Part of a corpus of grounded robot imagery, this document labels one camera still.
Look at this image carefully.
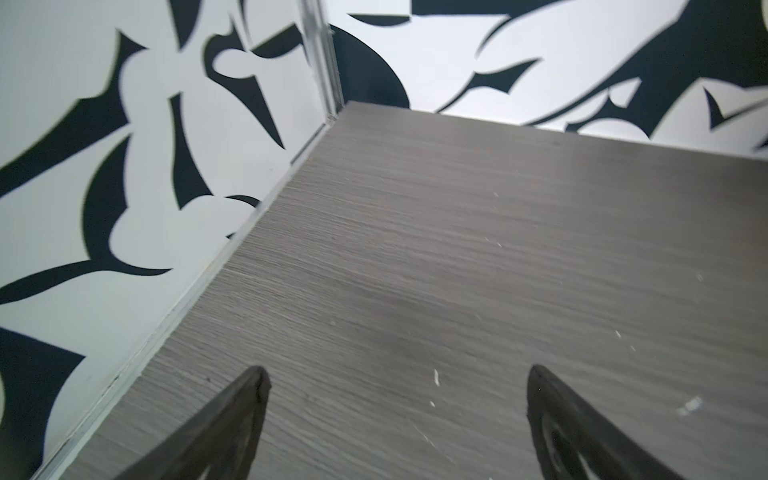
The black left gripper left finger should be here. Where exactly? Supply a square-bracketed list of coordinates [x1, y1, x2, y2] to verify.
[117, 366, 271, 479]

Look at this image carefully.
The aluminium cage frame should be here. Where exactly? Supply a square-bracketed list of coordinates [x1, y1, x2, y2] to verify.
[298, 0, 345, 121]

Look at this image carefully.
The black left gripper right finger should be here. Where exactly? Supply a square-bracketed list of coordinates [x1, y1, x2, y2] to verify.
[527, 364, 681, 479]

